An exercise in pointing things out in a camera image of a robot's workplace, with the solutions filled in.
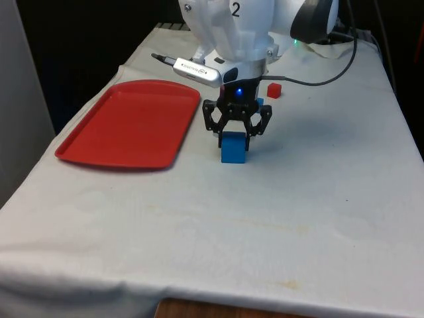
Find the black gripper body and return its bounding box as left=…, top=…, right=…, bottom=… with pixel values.
left=218, top=76, right=263, bottom=115

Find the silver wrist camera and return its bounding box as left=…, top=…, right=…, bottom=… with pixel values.
left=172, top=57, right=223, bottom=89

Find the large blue block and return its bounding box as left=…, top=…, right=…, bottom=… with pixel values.
left=221, top=131, right=248, bottom=164

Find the red tray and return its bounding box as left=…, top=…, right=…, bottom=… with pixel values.
left=54, top=79, right=202, bottom=173

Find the black cable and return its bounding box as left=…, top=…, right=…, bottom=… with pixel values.
left=260, top=0, right=360, bottom=87
left=150, top=52, right=177, bottom=66

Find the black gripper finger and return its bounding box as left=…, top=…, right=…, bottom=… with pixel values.
left=244, top=104, right=274, bottom=152
left=202, top=98, right=230, bottom=148

